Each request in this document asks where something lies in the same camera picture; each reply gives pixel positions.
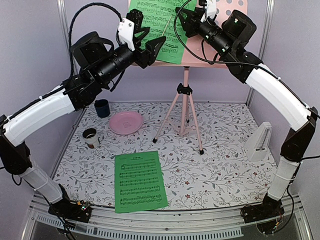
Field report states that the green sheet music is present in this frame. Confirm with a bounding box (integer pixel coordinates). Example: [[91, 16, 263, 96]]
[[114, 151, 168, 214], [128, 0, 199, 67]]

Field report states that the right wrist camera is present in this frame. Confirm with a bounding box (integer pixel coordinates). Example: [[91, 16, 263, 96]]
[[198, 0, 217, 22]]

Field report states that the pink plate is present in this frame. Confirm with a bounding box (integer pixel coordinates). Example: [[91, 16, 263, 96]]
[[109, 111, 144, 136]]

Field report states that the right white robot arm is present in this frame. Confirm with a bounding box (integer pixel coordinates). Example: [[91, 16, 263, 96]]
[[174, 4, 319, 218]]

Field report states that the white metronome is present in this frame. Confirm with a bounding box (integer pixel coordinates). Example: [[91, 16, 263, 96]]
[[244, 121, 273, 162]]

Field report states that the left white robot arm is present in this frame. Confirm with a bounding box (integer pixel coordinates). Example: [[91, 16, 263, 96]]
[[0, 23, 166, 217]]

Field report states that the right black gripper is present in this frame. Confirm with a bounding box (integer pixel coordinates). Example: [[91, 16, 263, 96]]
[[176, 4, 234, 57]]

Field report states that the front aluminium rail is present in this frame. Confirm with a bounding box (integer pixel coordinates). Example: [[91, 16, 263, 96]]
[[22, 194, 316, 240]]

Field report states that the right aluminium frame post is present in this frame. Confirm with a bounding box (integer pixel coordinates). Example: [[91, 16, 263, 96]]
[[245, 0, 275, 109]]

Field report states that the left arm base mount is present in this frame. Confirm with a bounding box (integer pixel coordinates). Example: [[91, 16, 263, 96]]
[[48, 198, 92, 223]]

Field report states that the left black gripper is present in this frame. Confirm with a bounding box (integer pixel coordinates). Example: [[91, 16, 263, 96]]
[[94, 34, 167, 85]]

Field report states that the small brown white jar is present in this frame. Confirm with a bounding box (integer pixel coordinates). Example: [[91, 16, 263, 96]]
[[82, 128, 100, 149]]

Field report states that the pink music stand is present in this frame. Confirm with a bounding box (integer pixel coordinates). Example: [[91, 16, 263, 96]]
[[127, 0, 248, 155]]

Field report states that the floral table mat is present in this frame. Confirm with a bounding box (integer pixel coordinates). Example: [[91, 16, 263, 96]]
[[53, 102, 277, 210]]

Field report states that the dark blue cup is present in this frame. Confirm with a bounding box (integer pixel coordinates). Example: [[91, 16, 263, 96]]
[[94, 99, 110, 118]]

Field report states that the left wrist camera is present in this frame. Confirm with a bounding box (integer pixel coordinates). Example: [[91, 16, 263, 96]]
[[116, 8, 144, 52]]

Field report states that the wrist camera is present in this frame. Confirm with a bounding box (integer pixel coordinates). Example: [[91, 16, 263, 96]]
[[116, 8, 144, 52], [198, 0, 217, 22]]

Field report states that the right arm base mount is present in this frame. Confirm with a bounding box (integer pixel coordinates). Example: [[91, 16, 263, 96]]
[[240, 195, 285, 235]]

